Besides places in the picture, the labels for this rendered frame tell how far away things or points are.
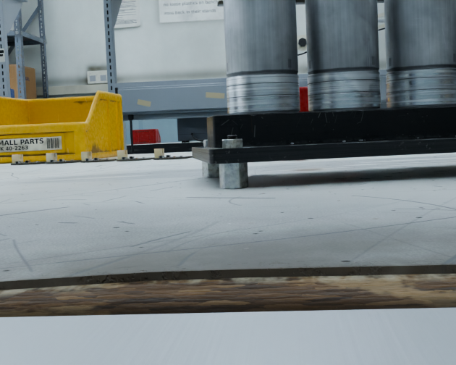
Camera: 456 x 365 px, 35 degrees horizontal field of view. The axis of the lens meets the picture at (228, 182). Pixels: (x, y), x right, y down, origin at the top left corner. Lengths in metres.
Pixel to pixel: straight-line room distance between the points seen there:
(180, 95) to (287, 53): 2.38
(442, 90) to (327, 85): 0.04
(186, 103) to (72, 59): 2.42
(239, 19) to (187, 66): 4.54
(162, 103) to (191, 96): 0.11
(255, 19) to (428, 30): 0.06
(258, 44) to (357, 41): 0.03
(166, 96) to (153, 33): 2.24
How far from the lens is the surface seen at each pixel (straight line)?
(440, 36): 0.25
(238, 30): 0.24
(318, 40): 0.24
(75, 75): 4.94
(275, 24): 0.24
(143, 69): 4.83
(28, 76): 4.77
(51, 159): 0.54
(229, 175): 0.19
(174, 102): 2.61
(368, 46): 0.24
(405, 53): 0.25
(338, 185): 0.19
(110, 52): 2.71
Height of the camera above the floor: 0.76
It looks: 4 degrees down
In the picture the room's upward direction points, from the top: 2 degrees counter-clockwise
